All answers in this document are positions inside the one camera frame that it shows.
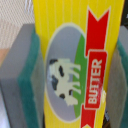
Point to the grey teal gripper right finger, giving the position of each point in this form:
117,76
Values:
117,95

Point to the grey teal gripper left finger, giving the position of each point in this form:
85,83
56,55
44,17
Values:
22,80

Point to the yellow butter box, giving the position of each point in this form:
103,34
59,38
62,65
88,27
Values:
78,38

